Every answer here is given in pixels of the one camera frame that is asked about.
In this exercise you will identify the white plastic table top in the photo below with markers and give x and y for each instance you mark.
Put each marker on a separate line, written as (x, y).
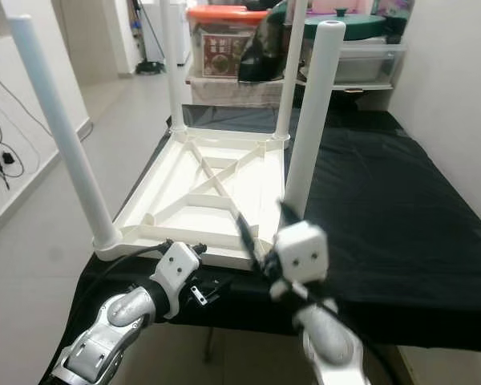
(192, 192)

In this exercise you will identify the white plastic table leg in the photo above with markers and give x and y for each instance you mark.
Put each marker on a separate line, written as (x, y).
(64, 136)
(317, 112)
(290, 72)
(174, 72)

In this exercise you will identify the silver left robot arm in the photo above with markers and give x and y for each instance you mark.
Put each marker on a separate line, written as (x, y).
(112, 317)

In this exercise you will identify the black tablecloth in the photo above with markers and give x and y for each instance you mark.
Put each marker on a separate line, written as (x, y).
(393, 208)

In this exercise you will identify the beige patterned bench cover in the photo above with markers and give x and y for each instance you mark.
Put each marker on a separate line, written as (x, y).
(232, 92)

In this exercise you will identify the black glossy bag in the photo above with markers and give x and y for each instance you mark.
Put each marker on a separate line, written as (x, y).
(260, 56)

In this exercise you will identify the clear plastic storage box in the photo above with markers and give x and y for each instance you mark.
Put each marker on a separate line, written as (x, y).
(369, 64)

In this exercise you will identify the orange lid storage box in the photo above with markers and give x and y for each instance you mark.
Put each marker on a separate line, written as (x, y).
(220, 48)

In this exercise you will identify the black floor mop base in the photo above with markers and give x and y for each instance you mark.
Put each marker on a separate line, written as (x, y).
(149, 67)

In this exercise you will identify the black power adapter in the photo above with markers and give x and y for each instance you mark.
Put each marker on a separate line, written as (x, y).
(6, 158)

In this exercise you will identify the green pot lid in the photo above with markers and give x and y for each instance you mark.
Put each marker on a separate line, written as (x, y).
(361, 28)

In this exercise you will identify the white fridge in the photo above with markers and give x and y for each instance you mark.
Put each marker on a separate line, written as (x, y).
(152, 32)

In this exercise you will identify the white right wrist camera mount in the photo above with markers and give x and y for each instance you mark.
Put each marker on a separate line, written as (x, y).
(301, 253)

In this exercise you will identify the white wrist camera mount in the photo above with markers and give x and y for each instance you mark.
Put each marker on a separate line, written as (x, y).
(175, 269)
(301, 253)

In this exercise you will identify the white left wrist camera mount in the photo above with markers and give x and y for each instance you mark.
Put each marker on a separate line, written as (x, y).
(175, 269)

